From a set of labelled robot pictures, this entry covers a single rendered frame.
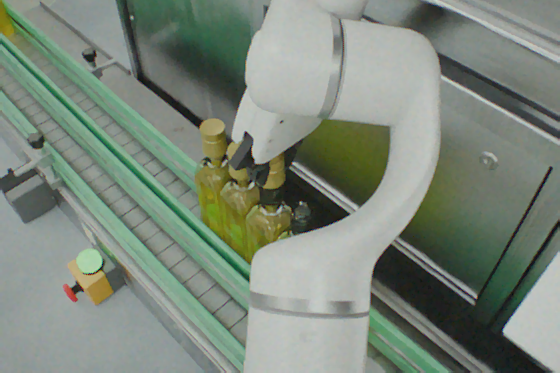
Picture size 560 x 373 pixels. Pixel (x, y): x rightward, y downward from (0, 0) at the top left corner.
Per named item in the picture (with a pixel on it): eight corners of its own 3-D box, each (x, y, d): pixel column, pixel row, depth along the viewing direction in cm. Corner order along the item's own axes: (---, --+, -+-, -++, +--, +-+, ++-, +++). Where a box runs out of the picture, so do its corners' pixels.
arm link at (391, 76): (243, 296, 41) (263, 33, 43) (401, 303, 42) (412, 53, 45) (255, 313, 32) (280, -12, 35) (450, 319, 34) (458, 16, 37)
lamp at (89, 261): (107, 265, 96) (103, 256, 94) (87, 279, 94) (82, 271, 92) (95, 250, 98) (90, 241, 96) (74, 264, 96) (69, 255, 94)
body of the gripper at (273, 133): (309, 25, 54) (288, 93, 64) (231, 66, 49) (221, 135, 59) (361, 72, 52) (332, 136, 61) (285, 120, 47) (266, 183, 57)
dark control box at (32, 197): (57, 205, 115) (45, 180, 108) (25, 225, 111) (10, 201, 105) (40, 185, 118) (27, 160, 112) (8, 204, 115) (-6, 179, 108)
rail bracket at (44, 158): (67, 186, 102) (46, 138, 92) (34, 207, 98) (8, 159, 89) (58, 175, 104) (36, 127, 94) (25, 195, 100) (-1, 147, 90)
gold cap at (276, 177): (291, 178, 67) (291, 154, 64) (270, 194, 65) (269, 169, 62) (271, 163, 69) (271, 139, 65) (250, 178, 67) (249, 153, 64)
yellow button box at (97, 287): (126, 285, 101) (117, 265, 96) (93, 309, 98) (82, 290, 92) (106, 263, 105) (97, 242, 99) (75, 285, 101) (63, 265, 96)
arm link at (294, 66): (395, 79, 35) (251, 61, 33) (350, 163, 44) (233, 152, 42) (372, -59, 43) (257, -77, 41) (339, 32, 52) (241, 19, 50)
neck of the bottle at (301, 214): (318, 233, 68) (320, 210, 65) (301, 246, 67) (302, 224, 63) (301, 219, 70) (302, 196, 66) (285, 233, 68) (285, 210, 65)
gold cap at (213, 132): (232, 148, 75) (230, 125, 72) (214, 162, 73) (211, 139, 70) (215, 136, 77) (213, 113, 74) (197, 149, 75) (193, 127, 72)
